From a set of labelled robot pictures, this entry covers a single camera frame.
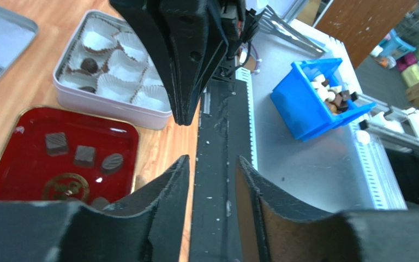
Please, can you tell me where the blue plastic bin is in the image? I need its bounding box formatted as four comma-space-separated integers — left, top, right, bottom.
270, 58, 376, 141

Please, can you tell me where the silver tin with paper cups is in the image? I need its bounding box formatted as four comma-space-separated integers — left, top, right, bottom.
53, 10, 172, 130

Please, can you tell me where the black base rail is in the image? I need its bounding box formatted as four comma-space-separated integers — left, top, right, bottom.
189, 68, 252, 261

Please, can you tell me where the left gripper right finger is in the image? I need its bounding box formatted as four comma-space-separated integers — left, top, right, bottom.
235, 156, 419, 261

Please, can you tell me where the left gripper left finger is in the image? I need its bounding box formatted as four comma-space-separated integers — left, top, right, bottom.
0, 155, 190, 261

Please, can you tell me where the red lacquer tray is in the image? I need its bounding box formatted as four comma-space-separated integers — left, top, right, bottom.
0, 106, 140, 204

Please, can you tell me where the dark chocolate piece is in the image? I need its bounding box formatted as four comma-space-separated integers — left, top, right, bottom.
45, 132, 69, 156
90, 197, 110, 210
80, 57, 99, 74
77, 86, 96, 93
100, 153, 124, 175
73, 145, 96, 168

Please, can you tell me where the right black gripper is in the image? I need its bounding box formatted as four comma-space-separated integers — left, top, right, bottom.
110, 0, 261, 126

